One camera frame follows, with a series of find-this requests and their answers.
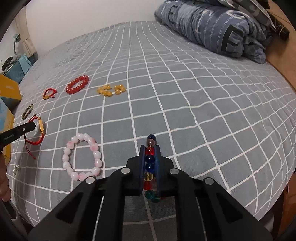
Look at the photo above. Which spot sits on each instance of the person's left hand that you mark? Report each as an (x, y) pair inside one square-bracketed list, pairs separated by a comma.
[(5, 191)]

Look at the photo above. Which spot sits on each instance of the teal suitcase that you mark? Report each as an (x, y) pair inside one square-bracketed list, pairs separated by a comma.
[(16, 67)]

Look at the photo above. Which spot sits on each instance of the blue yellow cardboard box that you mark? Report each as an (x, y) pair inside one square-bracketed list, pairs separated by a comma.
[(10, 98)]

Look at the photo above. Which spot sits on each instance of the grey checked bed sheet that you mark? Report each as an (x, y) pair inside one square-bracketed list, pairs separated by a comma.
[(229, 119)]

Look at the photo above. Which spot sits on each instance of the wooden headboard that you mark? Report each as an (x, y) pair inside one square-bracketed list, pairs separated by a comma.
[(281, 54)]

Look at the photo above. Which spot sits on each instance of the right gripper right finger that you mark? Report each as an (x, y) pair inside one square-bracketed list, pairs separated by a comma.
[(204, 209)]

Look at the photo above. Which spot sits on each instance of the blue patterned folded duvet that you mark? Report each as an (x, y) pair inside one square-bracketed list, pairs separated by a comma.
[(230, 28)]

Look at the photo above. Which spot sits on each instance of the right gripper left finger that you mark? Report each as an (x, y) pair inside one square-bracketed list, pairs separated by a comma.
[(94, 210)]

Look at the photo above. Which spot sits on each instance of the beige curtain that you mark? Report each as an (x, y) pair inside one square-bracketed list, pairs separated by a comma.
[(22, 29)]

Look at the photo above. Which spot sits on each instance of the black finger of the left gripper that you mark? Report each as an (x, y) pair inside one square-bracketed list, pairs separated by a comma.
[(17, 133)]

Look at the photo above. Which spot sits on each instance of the blue desk lamp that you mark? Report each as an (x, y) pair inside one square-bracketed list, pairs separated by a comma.
[(17, 39)]

